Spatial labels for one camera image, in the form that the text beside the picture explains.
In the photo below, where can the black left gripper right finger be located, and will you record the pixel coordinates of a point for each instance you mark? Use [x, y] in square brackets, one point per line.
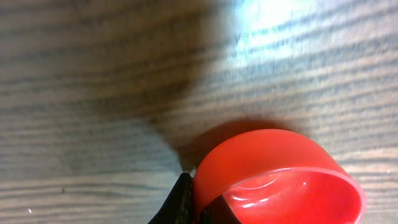
[218, 212]

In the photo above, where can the red scoop with blue handle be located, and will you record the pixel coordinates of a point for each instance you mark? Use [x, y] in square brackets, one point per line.
[277, 176]

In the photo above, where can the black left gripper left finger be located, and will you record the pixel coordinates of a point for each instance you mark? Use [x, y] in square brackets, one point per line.
[178, 206]

